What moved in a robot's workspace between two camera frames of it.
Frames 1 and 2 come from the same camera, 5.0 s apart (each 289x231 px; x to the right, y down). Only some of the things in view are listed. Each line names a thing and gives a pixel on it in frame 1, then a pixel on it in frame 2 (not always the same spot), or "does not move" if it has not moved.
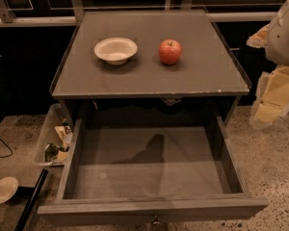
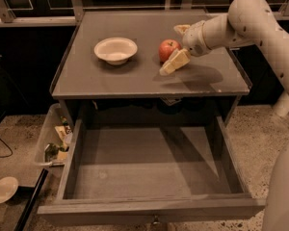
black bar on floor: (31, 201) does not move
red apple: (170, 51) does not move
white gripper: (283, 39) to (194, 38)
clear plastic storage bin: (55, 137) does not move
